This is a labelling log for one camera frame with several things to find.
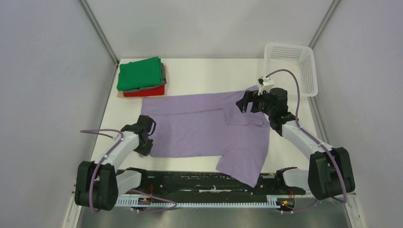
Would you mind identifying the purple t-shirt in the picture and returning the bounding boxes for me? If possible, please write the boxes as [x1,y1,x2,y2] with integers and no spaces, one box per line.
[141,91,270,187]

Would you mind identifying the aluminium frame rails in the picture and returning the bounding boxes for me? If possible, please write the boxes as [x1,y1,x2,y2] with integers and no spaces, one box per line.
[63,191,365,228]

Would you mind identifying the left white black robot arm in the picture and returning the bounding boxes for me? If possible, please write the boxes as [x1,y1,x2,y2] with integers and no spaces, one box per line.
[74,115,156,212]

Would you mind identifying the white perforated plastic basket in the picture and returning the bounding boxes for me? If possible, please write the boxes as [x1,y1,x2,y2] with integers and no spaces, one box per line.
[264,43,318,101]

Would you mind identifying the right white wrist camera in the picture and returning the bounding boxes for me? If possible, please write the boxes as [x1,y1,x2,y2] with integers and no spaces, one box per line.
[258,76,274,95]

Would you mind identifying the green folded t-shirt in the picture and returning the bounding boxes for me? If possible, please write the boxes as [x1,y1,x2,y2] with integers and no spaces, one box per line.
[116,57,162,91]

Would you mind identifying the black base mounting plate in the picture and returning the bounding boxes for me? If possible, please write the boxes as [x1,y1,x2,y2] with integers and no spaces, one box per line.
[129,169,306,203]

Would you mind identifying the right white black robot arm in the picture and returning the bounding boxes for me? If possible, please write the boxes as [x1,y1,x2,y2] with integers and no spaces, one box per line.
[236,88,355,203]

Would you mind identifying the grey folded t-shirt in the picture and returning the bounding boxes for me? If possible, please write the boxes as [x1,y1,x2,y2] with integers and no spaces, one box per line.
[123,63,167,94]

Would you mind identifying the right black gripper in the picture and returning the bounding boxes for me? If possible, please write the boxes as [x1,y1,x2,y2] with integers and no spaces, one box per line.
[236,88,275,117]

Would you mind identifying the beige folded t-shirt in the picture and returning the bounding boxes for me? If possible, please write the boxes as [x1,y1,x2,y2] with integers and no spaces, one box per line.
[117,91,125,98]

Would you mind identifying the white slotted cable duct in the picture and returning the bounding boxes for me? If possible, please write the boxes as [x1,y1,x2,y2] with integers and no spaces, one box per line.
[115,194,295,209]

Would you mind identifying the red folded t-shirt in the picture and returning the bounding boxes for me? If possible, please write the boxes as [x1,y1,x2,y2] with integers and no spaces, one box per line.
[123,85,165,97]

